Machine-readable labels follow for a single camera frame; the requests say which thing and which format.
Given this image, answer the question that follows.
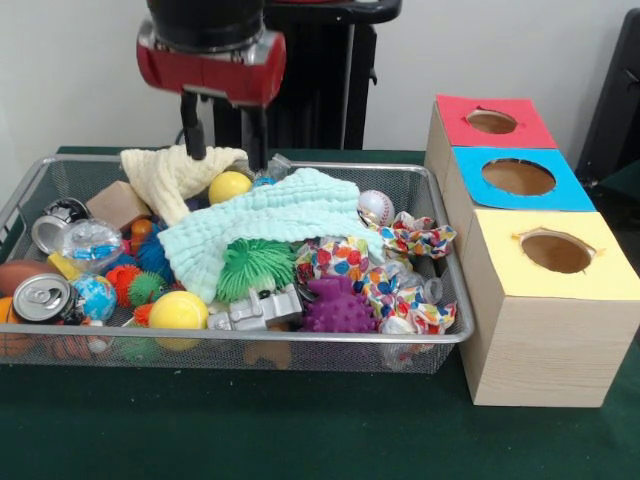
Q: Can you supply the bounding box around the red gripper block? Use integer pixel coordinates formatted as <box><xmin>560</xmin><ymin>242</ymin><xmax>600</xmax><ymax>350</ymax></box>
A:
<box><xmin>136</xmin><ymin>30</ymin><xmax>288</xmax><ymax>172</ymax></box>

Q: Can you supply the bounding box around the cream waffle cloth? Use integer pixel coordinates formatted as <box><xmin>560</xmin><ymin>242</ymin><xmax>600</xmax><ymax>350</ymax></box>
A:
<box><xmin>119</xmin><ymin>144</ymin><xmax>250</xmax><ymax>226</ymax></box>

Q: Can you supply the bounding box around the mint waffle cloth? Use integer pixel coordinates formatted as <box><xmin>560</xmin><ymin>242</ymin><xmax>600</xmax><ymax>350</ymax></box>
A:
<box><xmin>157</xmin><ymin>167</ymin><xmax>387</xmax><ymax>305</ymax></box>

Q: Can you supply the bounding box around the shallow clear mesh bin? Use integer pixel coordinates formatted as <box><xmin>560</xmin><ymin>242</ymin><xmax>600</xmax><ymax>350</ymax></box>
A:
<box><xmin>0</xmin><ymin>153</ymin><xmax>474</xmax><ymax>374</ymax></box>

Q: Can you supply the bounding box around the wooden box with three holes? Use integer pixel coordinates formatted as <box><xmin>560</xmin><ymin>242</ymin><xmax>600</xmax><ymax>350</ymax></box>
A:
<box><xmin>424</xmin><ymin>94</ymin><xmax>640</xmax><ymax>409</ymax></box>

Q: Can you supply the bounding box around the green spiky ball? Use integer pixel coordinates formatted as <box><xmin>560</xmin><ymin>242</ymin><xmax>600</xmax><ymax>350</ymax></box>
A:
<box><xmin>215</xmin><ymin>238</ymin><xmax>297</xmax><ymax>304</ymax></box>

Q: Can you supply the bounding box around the white baseball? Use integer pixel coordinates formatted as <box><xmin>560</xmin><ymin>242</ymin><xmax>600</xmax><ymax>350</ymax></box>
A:
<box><xmin>358</xmin><ymin>190</ymin><xmax>396</xmax><ymax>227</ymax></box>

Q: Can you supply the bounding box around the yellow ball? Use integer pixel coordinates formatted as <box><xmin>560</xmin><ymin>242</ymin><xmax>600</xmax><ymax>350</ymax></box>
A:
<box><xmin>148</xmin><ymin>291</ymin><xmax>210</xmax><ymax>331</ymax></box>

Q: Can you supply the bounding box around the blue globe ball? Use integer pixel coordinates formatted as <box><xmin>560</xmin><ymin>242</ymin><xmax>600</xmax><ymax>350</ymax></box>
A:
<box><xmin>71</xmin><ymin>273</ymin><xmax>119</xmax><ymax>322</ymax></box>

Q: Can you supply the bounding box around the purple spiky ball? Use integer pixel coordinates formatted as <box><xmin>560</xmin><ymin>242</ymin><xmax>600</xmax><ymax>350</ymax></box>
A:
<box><xmin>299</xmin><ymin>275</ymin><xmax>379</xmax><ymax>334</ymax></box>

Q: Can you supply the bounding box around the colourful confetti print packet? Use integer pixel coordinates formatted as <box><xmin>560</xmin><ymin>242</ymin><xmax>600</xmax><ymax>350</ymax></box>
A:
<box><xmin>294</xmin><ymin>210</ymin><xmax>457</xmax><ymax>337</ymax></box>

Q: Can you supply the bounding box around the silver drink can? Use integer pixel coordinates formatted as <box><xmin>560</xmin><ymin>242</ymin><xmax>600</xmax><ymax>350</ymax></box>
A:
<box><xmin>12</xmin><ymin>273</ymin><xmax>87</xmax><ymax>326</ymax></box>

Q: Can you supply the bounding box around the dark green tablecloth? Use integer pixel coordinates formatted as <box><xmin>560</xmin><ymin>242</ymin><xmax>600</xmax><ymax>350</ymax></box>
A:
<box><xmin>0</xmin><ymin>144</ymin><xmax>640</xmax><ymax>480</ymax></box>

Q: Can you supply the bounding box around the black upright panel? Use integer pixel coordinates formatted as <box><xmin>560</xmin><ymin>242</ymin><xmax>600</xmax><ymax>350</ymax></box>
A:
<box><xmin>574</xmin><ymin>7</ymin><xmax>640</xmax><ymax>186</ymax></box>

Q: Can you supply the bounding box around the black pedestal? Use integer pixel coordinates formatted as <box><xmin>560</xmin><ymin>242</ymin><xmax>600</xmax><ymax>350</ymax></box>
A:
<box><xmin>202</xmin><ymin>0</ymin><xmax>404</xmax><ymax>150</ymax></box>

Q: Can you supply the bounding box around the silver toy camera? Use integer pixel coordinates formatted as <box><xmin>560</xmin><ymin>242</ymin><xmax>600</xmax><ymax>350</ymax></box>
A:
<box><xmin>207</xmin><ymin>283</ymin><xmax>305</xmax><ymax>332</ymax></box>

